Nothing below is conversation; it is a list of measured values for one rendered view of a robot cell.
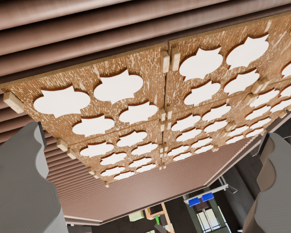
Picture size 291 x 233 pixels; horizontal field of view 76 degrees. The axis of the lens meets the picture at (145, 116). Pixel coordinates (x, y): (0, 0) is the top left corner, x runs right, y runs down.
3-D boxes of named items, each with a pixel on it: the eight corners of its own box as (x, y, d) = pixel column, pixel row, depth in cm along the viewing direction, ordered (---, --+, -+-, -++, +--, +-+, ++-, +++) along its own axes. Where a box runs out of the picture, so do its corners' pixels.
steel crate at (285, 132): (272, 118, 440) (292, 143, 406) (233, 131, 430) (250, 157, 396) (293, 97, 372) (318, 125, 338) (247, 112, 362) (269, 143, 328)
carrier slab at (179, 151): (161, 146, 109) (163, 153, 107) (225, 125, 113) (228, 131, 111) (161, 163, 139) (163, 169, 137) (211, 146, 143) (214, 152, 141)
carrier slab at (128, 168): (91, 168, 104) (92, 175, 102) (160, 146, 109) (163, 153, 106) (106, 181, 134) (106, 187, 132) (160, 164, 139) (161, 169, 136)
